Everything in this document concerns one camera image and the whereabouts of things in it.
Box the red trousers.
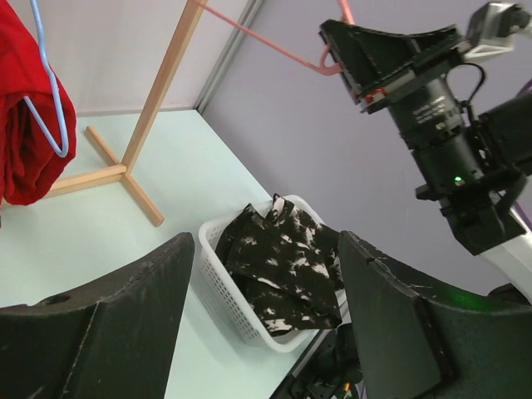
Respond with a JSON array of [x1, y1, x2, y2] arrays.
[[1, 1, 76, 205]]

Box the black white patterned trousers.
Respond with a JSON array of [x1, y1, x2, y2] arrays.
[[215, 195, 344, 337]]

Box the wooden clothes rack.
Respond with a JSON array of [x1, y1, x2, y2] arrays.
[[47, 0, 207, 227]]

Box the white plastic basket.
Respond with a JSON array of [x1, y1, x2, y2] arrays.
[[199, 195, 345, 352]]

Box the blue wire hanger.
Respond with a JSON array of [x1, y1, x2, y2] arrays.
[[22, 0, 70, 158]]

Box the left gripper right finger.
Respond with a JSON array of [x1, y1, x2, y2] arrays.
[[338, 231, 531, 398]]

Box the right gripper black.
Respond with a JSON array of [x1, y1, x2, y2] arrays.
[[319, 19, 468, 114]]

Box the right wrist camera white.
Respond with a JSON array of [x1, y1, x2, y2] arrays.
[[465, 1, 531, 63]]

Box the pink hanger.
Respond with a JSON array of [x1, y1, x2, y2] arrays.
[[199, 0, 357, 78]]

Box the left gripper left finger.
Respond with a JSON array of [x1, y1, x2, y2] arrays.
[[1, 232, 195, 398]]

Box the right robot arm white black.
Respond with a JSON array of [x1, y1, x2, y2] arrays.
[[320, 20, 531, 298]]

